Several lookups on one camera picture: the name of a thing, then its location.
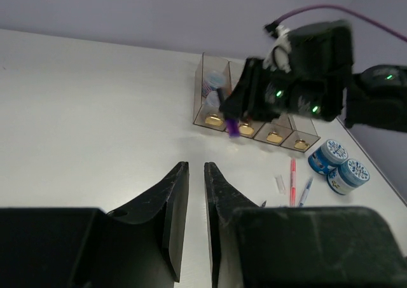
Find red pen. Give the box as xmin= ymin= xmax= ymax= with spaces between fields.
xmin=289 ymin=158 xmax=296 ymax=207

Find clear jar blue clips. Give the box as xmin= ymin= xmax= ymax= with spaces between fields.
xmin=202 ymin=71 xmax=226 ymax=94

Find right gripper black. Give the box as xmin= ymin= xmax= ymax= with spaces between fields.
xmin=219 ymin=20 xmax=354 ymax=121

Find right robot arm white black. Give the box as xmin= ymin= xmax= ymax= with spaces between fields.
xmin=219 ymin=20 xmax=406 ymax=132

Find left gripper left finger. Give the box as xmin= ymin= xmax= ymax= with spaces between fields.
xmin=106 ymin=161 xmax=189 ymax=282

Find clear blue pen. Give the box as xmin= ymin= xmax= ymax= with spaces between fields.
xmin=298 ymin=177 xmax=314 ymax=207

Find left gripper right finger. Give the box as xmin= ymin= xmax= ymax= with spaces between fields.
xmin=204 ymin=162 xmax=264 ymax=287

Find clear pen cap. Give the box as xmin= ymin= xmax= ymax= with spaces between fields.
xmin=275 ymin=175 xmax=286 ymax=195

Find blue white tub front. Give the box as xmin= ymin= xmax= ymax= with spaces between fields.
xmin=326 ymin=158 xmax=370 ymax=196

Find purple cap highlighter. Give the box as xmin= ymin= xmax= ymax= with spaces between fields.
xmin=216 ymin=89 xmax=241 ymax=139

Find clear four-compartment organizer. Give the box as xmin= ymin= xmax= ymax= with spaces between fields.
xmin=192 ymin=53 xmax=321 ymax=153

